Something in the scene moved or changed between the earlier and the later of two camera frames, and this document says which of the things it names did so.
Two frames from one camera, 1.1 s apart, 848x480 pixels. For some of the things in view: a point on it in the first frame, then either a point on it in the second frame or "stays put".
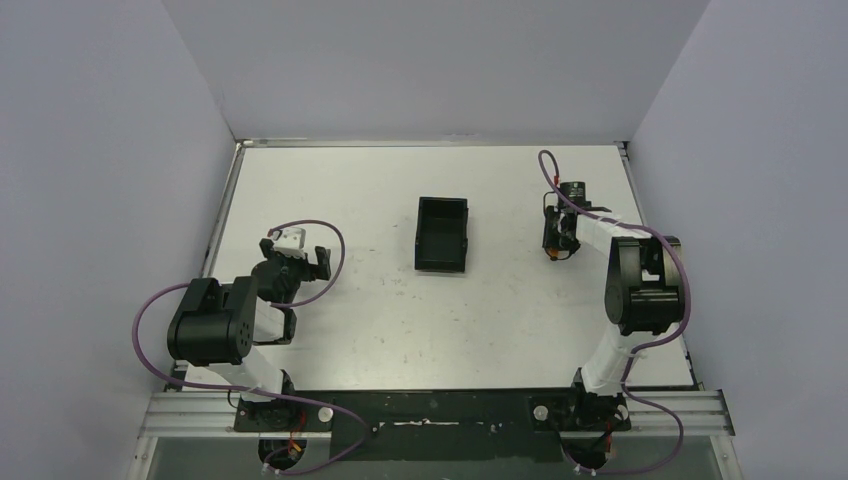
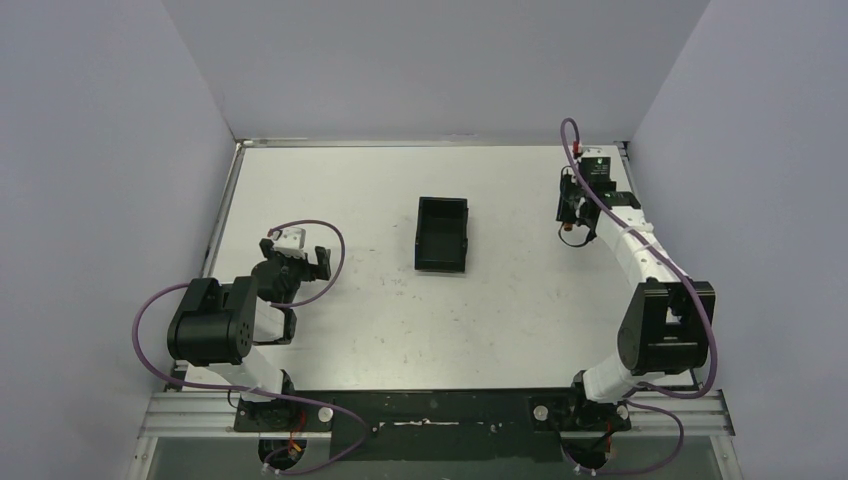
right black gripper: (551, 241) -> (566, 215)
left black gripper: (294, 261) stays put
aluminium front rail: (166, 413) stays put
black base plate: (442, 424) stays put
